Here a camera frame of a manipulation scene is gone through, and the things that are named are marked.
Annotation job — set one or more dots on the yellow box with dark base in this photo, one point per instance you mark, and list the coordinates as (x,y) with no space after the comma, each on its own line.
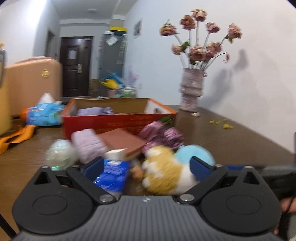
(118,29)

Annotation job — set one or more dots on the pink pot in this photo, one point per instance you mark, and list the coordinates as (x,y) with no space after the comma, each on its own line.
(112,93)

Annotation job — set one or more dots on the brown flat mat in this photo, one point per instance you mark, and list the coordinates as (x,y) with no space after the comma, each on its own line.
(122,140)

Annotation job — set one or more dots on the blue pocket tissue packet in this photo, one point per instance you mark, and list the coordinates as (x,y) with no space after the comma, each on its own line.
(114,173)

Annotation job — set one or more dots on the scattered yellow crumbs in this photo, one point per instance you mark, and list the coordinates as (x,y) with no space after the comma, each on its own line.
(225,125)

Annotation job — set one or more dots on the lilac folded cloth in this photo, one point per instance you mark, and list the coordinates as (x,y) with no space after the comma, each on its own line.
(94,111)

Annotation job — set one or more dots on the large blue tissue pack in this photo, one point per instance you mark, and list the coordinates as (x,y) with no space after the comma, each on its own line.
(45,114)

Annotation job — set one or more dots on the white block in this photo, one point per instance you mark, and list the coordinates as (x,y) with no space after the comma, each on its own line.
(115,154)

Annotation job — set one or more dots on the small wall picture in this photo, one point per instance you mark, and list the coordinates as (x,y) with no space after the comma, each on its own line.
(138,28)

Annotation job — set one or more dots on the blue plastic bag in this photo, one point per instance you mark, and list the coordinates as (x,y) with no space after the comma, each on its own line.
(118,77)

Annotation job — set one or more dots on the red cardboard box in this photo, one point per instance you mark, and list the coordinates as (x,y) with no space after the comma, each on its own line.
(115,124)

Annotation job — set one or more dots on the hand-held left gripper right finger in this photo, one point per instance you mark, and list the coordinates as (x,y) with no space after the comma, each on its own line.
(201,169)

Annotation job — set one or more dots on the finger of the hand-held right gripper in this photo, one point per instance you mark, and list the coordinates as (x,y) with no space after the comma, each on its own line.
(242,165)

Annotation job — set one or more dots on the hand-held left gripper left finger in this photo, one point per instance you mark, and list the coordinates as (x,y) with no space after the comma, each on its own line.
(93,169)

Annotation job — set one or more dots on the fallen petal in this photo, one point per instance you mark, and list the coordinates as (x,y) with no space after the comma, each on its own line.
(195,114)

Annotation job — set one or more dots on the brown cardboard carton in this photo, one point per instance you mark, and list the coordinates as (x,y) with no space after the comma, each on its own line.
(94,88)

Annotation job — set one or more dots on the small orange object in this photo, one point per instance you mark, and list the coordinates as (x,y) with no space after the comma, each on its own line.
(23,114)

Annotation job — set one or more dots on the peach hard-shell suitcase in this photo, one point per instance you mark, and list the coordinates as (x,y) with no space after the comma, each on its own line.
(30,81)

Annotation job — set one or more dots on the grey refrigerator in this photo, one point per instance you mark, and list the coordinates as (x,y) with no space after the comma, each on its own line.
(111,58)

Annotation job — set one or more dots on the light blue plush ball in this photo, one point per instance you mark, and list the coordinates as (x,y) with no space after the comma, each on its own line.
(194,151)

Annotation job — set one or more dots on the bunch of dried pink roses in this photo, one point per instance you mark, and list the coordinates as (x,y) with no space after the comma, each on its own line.
(198,52)

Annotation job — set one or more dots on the yellow and white plush toy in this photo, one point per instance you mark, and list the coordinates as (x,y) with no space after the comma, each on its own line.
(161,173)

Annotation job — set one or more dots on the pale purple wrapped bouquet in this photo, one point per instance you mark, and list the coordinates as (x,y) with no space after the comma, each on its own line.
(133,75)

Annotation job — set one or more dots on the pink textured vase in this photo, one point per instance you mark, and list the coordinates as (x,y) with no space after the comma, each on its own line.
(191,90)

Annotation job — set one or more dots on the dark brown entrance door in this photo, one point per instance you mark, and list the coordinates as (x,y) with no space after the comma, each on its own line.
(75,67)

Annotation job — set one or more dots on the purple fluffy headband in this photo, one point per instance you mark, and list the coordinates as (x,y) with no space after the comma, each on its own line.
(89,144)

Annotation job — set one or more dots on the white wall socket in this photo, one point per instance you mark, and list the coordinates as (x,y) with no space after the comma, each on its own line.
(141,87)

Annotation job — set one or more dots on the round ceiling lamp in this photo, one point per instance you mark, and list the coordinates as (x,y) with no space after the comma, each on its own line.
(91,11)

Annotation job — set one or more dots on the person's right hand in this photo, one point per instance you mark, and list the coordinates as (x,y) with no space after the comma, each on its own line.
(288,204)

